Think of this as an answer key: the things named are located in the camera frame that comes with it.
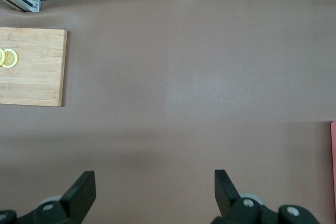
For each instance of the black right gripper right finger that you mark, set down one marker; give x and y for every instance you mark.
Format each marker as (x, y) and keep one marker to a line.
(225, 195)

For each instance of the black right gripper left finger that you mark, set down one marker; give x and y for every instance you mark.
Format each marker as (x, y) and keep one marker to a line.
(78, 197)

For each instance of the pink rectangular box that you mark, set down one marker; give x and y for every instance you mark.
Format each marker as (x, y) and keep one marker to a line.
(333, 150)

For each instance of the bamboo cutting board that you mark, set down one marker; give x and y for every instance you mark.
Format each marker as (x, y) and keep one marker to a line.
(39, 82)

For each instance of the yellow lemon slice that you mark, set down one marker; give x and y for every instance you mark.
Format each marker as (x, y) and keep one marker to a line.
(11, 58)
(1, 57)

